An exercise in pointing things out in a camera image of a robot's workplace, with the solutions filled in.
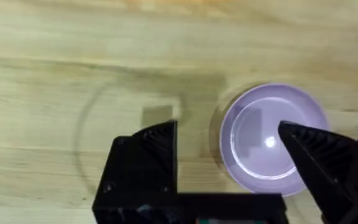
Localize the lilac round plate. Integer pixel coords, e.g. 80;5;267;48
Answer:
219;83;330;198

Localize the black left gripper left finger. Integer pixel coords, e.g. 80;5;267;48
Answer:
91;119;179;224

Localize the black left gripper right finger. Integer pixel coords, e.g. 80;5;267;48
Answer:
277;120;358;224

